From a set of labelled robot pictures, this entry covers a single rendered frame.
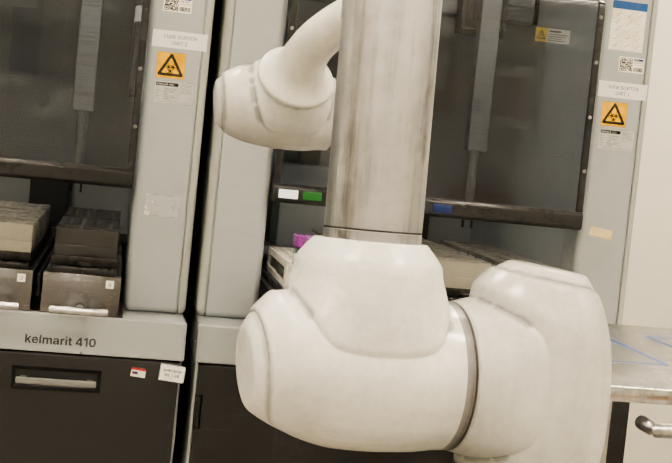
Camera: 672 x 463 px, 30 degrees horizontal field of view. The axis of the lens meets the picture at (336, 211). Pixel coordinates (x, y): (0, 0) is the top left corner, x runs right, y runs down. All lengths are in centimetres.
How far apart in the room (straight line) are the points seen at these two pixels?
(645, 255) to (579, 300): 247
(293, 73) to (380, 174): 42
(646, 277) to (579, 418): 248
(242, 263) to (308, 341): 117
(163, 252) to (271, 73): 77
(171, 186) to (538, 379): 120
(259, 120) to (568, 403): 60
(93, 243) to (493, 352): 120
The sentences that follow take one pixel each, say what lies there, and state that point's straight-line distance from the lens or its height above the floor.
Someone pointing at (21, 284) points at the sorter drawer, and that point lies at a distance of 226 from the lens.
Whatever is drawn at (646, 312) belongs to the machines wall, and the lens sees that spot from 379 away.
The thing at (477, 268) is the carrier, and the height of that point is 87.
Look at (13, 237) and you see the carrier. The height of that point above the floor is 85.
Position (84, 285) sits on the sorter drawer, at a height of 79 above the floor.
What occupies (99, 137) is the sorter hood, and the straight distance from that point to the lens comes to 231.
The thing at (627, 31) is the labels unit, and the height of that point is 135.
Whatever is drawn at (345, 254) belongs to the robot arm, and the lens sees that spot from 121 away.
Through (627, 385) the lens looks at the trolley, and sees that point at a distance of 160.
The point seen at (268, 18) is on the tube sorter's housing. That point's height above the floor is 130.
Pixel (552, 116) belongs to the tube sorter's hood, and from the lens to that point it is 245.
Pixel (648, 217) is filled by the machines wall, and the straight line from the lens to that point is 376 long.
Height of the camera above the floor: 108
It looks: 3 degrees down
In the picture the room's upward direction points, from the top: 6 degrees clockwise
